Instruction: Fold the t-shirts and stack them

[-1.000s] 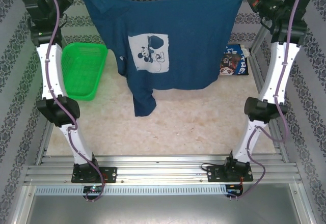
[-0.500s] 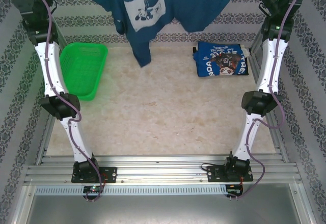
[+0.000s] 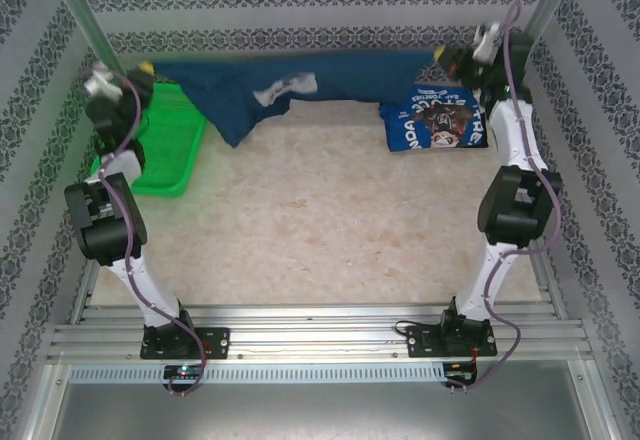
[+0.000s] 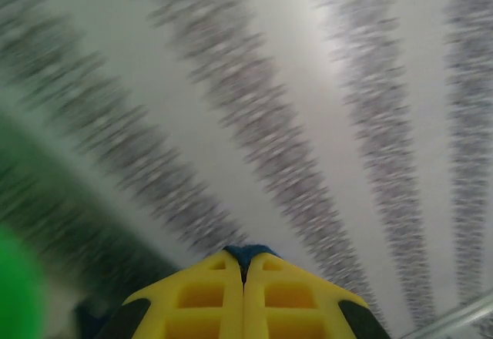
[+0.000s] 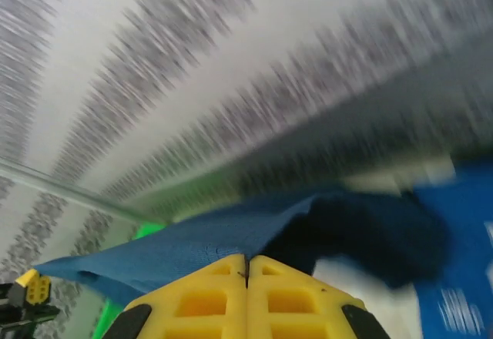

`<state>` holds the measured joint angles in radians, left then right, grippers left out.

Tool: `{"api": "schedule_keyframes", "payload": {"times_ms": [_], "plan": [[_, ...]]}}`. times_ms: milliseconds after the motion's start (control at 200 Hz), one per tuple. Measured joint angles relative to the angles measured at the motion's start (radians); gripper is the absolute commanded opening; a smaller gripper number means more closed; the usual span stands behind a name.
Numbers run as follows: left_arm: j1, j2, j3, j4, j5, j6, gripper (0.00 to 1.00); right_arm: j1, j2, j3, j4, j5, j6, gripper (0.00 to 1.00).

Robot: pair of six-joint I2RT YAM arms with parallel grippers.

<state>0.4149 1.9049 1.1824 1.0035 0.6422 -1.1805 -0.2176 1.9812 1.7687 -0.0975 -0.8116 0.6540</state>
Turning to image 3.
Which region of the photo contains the dark blue t-shirt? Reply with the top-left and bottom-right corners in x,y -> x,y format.
149,49 -> 444,149

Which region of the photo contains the green plastic basket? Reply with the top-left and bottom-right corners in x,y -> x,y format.
89,79 -> 207,199

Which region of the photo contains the folded blue printed t-shirt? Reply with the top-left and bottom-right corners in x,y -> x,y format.
378,84 -> 490,154

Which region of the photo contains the grey sheet metal tray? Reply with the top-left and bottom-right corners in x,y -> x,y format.
19,362 -> 621,440

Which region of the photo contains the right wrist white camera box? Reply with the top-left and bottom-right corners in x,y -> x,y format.
472,20 -> 502,60

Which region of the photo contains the left aluminium frame post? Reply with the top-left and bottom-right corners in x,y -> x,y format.
42,0 -> 124,74

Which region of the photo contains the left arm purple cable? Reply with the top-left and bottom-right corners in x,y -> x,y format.
97,72 -> 209,396

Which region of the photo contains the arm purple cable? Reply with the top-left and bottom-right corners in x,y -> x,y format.
97,72 -> 209,396
449,2 -> 564,394

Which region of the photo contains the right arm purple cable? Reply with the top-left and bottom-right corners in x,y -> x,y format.
449,2 -> 564,394

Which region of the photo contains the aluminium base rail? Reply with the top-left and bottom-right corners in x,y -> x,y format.
47,269 -> 596,364

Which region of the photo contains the slotted grey cable duct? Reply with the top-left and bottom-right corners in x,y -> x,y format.
67,362 -> 447,386

